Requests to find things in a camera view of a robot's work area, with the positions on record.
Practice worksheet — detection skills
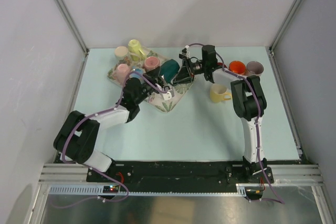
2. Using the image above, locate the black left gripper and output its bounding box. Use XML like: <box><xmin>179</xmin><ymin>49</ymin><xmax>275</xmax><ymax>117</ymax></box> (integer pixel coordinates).
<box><xmin>134</xmin><ymin>68</ymin><xmax>164</xmax><ymax>105</ymax></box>

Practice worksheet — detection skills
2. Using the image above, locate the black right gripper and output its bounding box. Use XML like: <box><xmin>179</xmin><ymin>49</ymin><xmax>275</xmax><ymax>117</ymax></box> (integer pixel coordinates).
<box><xmin>173</xmin><ymin>58</ymin><xmax>207</xmax><ymax>86</ymax></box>

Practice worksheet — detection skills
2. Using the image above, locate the pink face pattern mug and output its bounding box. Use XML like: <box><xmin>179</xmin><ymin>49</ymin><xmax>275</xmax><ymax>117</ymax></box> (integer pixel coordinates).
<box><xmin>143</xmin><ymin>56</ymin><xmax>161</xmax><ymax>71</ymax></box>

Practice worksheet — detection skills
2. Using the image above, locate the dark green mug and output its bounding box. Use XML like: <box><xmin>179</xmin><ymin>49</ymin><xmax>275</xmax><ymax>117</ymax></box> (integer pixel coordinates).
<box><xmin>160</xmin><ymin>59</ymin><xmax>180</xmax><ymax>83</ymax></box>

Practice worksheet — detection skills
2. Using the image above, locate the orange mug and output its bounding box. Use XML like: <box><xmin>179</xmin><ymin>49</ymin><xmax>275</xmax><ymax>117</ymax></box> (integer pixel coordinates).
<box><xmin>229</xmin><ymin>60</ymin><xmax>246</xmax><ymax>75</ymax></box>

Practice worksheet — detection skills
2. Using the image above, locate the purple mug black handle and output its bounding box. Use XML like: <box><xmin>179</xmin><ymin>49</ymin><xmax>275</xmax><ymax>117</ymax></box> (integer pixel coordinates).
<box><xmin>246</xmin><ymin>61</ymin><xmax>264</xmax><ymax>76</ymax></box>

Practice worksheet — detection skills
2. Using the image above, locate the red mug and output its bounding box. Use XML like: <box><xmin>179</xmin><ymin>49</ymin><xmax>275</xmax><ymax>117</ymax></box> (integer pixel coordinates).
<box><xmin>217</xmin><ymin>62</ymin><xmax>227</xmax><ymax>68</ymax></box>

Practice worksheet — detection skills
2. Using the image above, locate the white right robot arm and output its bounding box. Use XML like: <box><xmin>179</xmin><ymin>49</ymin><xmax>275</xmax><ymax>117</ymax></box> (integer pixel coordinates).
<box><xmin>172</xmin><ymin>45</ymin><xmax>267</xmax><ymax>183</ymax></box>

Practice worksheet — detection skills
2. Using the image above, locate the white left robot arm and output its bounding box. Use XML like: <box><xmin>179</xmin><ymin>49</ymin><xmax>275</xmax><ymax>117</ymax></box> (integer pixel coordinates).
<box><xmin>53</xmin><ymin>67</ymin><xmax>171</xmax><ymax>182</ymax></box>

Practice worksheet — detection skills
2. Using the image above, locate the blue butterfly mug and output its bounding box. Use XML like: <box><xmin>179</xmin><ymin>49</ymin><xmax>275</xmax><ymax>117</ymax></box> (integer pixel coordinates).
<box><xmin>129</xmin><ymin>68</ymin><xmax>145</xmax><ymax>79</ymax></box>

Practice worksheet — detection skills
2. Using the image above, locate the pale yellow green mug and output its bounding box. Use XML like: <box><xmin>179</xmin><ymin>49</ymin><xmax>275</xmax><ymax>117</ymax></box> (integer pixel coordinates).
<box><xmin>128</xmin><ymin>39</ymin><xmax>146</xmax><ymax>61</ymax></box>

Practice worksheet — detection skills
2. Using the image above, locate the pink octagonal mug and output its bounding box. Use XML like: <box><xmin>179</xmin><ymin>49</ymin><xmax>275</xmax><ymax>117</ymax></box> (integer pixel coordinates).
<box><xmin>115</xmin><ymin>63</ymin><xmax>131</xmax><ymax>84</ymax></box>

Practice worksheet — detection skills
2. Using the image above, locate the beige mug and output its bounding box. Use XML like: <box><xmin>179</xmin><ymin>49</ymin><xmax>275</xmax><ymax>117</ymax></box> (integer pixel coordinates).
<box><xmin>114</xmin><ymin>46</ymin><xmax>130</xmax><ymax>64</ymax></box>

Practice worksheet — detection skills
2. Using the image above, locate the leaf pattern serving tray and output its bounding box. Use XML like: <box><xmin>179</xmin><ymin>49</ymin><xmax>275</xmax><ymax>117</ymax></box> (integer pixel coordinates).
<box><xmin>107</xmin><ymin>47</ymin><xmax>193</xmax><ymax>113</ymax></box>

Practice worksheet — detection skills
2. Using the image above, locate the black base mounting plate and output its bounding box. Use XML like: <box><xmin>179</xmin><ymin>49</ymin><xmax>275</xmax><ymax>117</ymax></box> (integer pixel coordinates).
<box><xmin>86</xmin><ymin>161</ymin><xmax>274</xmax><ymax>193</ymax></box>

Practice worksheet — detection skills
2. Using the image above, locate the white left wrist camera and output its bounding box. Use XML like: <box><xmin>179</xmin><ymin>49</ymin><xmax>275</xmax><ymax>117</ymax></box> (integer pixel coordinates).
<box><xmin>160</xmin><ymin>86</ymin><xmax>174</xmax><ymax>101</ymax></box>

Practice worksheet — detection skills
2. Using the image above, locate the grey slotted cable duct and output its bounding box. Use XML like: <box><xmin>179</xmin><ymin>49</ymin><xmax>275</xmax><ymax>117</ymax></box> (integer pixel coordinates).
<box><xmin>48</xmin><ymin>184</ymin><xmax>263</xmax><ymax>196</ymax></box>

